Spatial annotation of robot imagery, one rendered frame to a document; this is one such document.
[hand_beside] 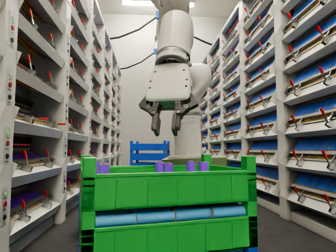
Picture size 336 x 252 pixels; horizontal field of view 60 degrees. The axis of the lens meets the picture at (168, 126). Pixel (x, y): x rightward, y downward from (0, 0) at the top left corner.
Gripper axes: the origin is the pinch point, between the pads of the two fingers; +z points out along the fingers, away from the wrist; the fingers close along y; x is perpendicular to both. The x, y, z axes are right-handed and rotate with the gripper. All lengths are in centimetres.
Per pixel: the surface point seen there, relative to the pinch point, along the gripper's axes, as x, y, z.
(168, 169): 5.8, -2.8, 12.3
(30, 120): -38, 67, -25
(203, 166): 3.2, -8.6, 10.6
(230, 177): 2.9, -13.2, 12.5
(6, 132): -21, 60, -10
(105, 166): 11.0, 6.4, 13.9
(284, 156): -115, -44, -43
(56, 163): -83, 82, -24
